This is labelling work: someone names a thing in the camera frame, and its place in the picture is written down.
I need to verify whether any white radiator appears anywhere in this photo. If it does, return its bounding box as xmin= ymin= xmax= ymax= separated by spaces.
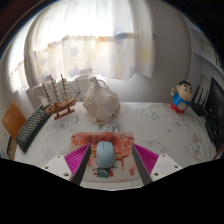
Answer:
xmin=25 ymin=74 xmax=92 ymax=109

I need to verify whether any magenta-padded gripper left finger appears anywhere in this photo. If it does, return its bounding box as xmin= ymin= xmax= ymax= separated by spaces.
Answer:
xmin=41 ymin=143 xmax=92 ymax=186

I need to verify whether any white wall shelf unit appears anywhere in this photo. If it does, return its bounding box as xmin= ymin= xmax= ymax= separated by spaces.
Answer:
xmin=188 ymin=28 xmax=224 ymax=81

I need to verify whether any cartoon boy figurine clock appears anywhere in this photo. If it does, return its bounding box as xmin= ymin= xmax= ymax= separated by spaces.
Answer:
xmin=170 ymin=79 xmax=194 ymax=115

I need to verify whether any white printed tablecloth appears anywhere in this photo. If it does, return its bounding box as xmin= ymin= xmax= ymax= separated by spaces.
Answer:
xmin=13 ymin=100 xmax=218 ymax=192

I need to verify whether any light blue computer mouse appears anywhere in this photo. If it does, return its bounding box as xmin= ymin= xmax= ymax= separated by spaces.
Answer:
xmin=95 ymin=140 xmax=117 ymax=170

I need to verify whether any orange wooden chair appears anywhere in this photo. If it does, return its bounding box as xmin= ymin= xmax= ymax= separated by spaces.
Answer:
xmin=1 ymin=100 xmax=28 ymax=140

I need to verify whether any black keyboard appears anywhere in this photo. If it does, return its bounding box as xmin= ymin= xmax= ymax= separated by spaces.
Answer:
xmin=15 ymin=104 xmax=52 ymax=154

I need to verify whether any wooden sailing ship model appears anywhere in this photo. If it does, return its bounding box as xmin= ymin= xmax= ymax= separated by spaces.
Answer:
xmin=40 ymin=73 xmax=82 ymax=121

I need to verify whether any black computer monitor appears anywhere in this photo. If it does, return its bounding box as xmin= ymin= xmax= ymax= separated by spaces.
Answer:
xmin=203 ymin=76 xmax=224 ymax=152

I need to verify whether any white star-print curtain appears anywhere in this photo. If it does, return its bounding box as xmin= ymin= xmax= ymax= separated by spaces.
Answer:
xmin=9 ymin=0 xmax=158 ymax=93

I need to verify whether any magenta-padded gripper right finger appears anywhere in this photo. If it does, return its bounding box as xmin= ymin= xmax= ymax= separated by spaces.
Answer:
xmin=131 ymin=143 xmax=184 ymax=186

